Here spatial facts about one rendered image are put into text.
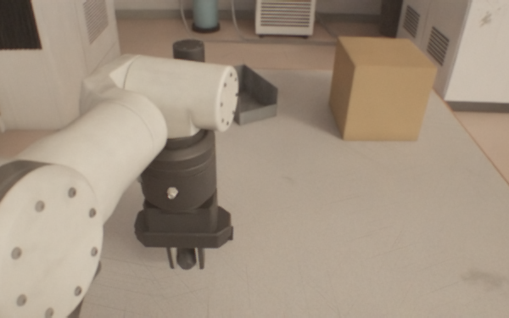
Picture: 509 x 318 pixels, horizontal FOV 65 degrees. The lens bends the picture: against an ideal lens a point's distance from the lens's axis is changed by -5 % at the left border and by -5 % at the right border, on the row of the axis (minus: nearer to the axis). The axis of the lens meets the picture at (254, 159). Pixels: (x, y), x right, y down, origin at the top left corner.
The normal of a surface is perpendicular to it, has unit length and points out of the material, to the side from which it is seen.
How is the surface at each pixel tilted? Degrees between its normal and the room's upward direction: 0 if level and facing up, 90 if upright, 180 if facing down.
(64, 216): 86
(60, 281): 86
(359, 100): 90
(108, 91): 3
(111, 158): 58
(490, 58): 90
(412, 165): 0
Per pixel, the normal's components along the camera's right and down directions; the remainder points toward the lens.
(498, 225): 0.03, -0.82
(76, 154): 0.53, -0.64
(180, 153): 0.20, -0.18
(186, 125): -0.25, 0.55
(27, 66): 0.01, 0.58
